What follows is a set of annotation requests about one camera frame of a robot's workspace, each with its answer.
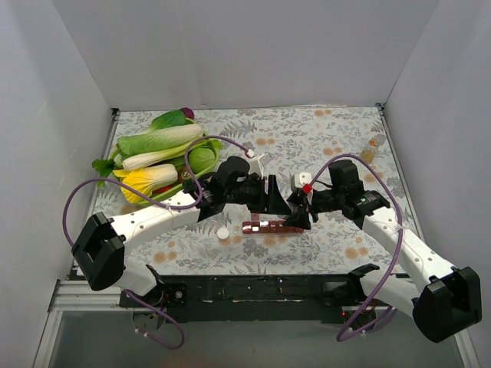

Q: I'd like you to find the clear glass pill jar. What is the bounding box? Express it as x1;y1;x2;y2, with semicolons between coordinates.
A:
360;139;381;164

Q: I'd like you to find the white stem bok choy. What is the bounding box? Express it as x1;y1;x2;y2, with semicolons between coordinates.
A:
121;139;222;171

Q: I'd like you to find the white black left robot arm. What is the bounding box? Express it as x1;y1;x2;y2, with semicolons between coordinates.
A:
72;153;292;307

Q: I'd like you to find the floral tablecloth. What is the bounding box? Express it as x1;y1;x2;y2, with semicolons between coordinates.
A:
129;106;417;274

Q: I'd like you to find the yellow napa cabbage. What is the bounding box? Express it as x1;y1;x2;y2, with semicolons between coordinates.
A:
113;164;178;196

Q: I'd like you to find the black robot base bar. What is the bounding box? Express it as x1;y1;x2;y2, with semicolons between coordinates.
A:
119;274;366;324

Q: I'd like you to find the green round cabbage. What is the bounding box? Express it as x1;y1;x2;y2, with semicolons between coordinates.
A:
188;146;216;174

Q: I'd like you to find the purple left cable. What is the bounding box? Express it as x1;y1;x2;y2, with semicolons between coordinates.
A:
62;134;256;350

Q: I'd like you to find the purple onion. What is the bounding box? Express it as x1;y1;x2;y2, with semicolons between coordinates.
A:
180;107;195;120

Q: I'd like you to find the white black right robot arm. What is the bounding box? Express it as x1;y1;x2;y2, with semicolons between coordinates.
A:
285;155;482;343

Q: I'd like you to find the green leafy top vegetable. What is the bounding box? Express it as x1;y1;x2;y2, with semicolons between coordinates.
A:
149;110;187;131

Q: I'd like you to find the red weekly pill organizer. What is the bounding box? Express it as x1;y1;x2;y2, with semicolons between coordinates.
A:
242;213;304;235

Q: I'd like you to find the green plastic basket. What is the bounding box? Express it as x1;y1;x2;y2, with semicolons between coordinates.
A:
110;146;221;200

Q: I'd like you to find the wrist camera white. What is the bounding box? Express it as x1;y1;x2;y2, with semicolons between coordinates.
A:
290;172;314;198
246;153;274;178

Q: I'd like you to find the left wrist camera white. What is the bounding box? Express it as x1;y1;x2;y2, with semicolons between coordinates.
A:
246;153;274;178

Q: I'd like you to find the small green glass bottle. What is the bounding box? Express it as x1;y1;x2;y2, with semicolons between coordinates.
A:
178;166;193;185

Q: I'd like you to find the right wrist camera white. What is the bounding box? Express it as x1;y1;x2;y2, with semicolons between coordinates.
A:
290;172;314;198

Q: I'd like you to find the white bottle cap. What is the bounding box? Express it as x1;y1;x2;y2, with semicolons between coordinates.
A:
216;228;229;241

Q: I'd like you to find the large green bok choy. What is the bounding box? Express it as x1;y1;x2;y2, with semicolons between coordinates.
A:
117;124;203;157

